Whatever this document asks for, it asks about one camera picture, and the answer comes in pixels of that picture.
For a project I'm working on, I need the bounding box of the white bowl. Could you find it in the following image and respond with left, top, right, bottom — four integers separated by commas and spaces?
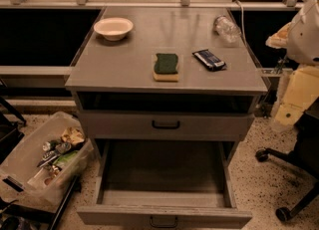
94, 18, 134, 41

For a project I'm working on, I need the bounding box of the crumpled tan wrapper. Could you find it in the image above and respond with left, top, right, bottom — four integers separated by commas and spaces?
61, 127, 85, 146

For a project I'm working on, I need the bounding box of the black office chair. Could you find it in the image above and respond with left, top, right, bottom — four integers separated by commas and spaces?
255, 100, 319, 222

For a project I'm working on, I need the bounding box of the clear plastic bottle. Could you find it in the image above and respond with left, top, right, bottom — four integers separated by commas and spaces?
213, 16, 241, 43

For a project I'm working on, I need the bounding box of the green and yellow sponge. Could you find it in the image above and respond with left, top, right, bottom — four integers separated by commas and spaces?
153, 53, 179, 82

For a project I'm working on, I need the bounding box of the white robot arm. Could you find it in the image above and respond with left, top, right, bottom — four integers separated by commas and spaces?
266, 0, 319, 126

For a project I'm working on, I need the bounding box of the green snack bag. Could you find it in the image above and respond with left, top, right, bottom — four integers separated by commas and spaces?
53, 150, 78, 169

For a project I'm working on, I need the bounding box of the grey drawer cabinet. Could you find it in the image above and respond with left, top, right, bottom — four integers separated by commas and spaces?
66, 7, 266, 141

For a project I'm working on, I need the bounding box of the closed grey upper drawer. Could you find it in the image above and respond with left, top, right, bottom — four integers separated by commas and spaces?
79, 113, 254, 141

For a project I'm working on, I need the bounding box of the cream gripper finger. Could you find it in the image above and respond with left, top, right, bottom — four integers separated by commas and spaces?
274, 66, 319, 126
265, 23, 290, 49

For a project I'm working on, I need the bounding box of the white cable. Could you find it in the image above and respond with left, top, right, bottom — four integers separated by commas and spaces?
234, 0, 247, 44

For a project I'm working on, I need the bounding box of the open grey lower drawer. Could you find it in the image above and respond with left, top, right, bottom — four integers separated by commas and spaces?
78, 140, 252, 230

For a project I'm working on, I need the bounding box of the clear plastic bin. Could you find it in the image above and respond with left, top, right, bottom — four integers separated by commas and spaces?
0, 112, 93, 205

